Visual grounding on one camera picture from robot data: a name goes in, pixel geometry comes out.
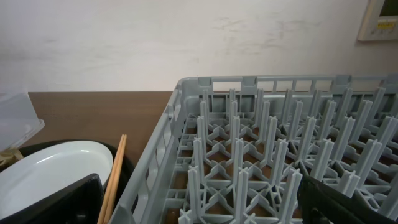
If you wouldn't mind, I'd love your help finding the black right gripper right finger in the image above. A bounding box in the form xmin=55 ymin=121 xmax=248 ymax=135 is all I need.
xmin=297 ymin=175 xmax=395 ymax=224

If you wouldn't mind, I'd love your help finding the gold snack wrapper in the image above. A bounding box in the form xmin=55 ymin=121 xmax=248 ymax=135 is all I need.
xmin=0 ymin=147 xmax=24 ymax=172

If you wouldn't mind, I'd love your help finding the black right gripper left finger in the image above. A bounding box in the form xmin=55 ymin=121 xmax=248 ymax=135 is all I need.
xmin=1 ymin=173 xmax=104 ymax=224

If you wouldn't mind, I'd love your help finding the wooden chopstick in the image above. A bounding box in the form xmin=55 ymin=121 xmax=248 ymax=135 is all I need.
xmin=103 ymin=134 xmax=127 ymax=224
xmin=97 ymin=136 xmax=122 ymax=224

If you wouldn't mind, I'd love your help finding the beige wall control panel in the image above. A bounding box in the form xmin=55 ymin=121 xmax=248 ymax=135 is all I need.
xmin=358 ymin=0 xmax=398 ymax=41

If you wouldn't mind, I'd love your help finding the clear plastic bin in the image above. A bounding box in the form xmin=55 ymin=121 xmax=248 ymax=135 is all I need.
xmin=1 ymin=92 xmax=45 ymax=151

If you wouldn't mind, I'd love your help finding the grey dishwasher rack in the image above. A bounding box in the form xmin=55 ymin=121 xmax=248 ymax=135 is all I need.
xmin=110 ymin=75 xmax=397 ymax=223

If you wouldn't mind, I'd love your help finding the white round plate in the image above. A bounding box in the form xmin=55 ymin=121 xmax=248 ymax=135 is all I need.
xmin=1 ymin=141 xmax=113 ymax=218

